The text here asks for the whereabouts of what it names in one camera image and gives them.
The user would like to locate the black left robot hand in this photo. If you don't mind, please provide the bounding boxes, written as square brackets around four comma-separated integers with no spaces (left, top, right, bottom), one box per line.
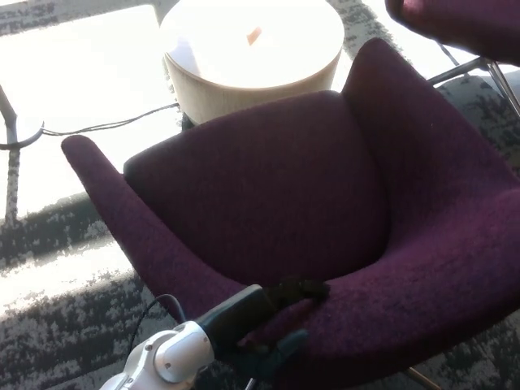
[194,275,332,390]

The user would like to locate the purple fabric armchair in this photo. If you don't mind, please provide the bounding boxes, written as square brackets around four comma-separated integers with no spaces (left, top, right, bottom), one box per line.
[60,37,520,390]

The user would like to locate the purple armchair seat cushion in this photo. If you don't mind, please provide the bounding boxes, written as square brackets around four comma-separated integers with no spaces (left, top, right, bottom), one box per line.
[123,89,388,285]

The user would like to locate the round beige side table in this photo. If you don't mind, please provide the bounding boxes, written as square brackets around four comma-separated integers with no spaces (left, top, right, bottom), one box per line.
[158,0,346,127]

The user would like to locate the floor lamp pole and base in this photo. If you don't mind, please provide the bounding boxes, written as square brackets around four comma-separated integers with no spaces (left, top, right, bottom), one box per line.
[0,84,46,152]

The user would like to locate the purple chair with chrome legs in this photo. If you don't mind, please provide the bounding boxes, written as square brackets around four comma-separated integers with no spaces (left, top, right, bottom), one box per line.
[384,0,520,108]

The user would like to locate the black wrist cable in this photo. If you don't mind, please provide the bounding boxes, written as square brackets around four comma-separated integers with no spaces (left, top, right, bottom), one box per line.
[128,292,189,355]

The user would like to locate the thin black floor cable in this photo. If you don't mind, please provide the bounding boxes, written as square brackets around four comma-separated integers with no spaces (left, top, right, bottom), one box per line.
[40,102,181,137]

